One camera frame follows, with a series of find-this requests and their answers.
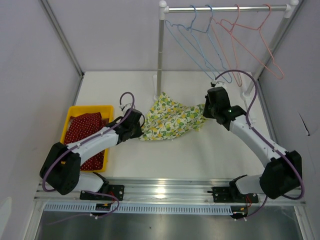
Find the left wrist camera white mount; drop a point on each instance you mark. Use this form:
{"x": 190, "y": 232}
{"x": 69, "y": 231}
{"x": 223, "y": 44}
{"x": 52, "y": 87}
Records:
{"x": 127, "y": 106}

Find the yellow plastic tray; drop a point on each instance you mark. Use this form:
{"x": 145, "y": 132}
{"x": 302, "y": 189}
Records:
{"x": 107, "y": 111}

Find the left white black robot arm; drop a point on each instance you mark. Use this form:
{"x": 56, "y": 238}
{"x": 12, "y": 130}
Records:
{"x": 61, "y": 170}

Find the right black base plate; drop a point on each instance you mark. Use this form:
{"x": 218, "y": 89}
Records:
{"x": 228, "y": 194}

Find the red polka dot skirt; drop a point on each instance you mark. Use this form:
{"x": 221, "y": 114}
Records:
{"x": 81, "y": 127}

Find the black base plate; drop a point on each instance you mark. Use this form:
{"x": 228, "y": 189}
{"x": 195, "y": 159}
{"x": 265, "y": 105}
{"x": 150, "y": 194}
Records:
{"x": 107, "y": 189}
{"x": 228, "y": 194}

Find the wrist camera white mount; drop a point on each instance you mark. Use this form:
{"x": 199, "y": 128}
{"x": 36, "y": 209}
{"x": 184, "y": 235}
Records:
{"x": 216, "y": 83}
{"x": 127, "y": 106}

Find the clothes rack metal white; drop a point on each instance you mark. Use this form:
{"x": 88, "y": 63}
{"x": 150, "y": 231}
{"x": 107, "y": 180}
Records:
{"x": 273, "y": 30}

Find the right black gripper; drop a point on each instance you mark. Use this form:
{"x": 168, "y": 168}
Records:
{"x": 206, "y": 113}

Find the lemon print skirt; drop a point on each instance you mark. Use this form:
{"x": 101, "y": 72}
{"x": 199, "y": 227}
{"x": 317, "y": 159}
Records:
{"x": 168, "y": 119}

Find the blue wire hanger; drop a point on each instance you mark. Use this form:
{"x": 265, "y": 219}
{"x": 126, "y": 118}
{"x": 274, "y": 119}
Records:
{"x": 189, "y": 50}
{"x": 190, "y": 29}

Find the aluminium mounting rail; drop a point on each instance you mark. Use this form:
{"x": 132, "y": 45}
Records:
{"x": 166, "y": 191}

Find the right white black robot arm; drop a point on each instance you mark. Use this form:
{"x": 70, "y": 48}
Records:
{"x": 282, "y": 169}

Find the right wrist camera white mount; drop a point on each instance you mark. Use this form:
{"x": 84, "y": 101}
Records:
{"x": 216, "y": 83}

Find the white slotted cable duct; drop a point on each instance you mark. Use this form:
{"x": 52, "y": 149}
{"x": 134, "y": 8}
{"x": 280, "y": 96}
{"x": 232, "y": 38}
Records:
{"x": 135, "y": 208}

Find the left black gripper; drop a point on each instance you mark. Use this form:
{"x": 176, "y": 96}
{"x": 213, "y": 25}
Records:
{"x": 138, "y": 133}

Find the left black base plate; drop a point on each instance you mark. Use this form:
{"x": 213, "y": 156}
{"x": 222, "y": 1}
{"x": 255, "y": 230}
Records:
{"x": 107, "y": 189}

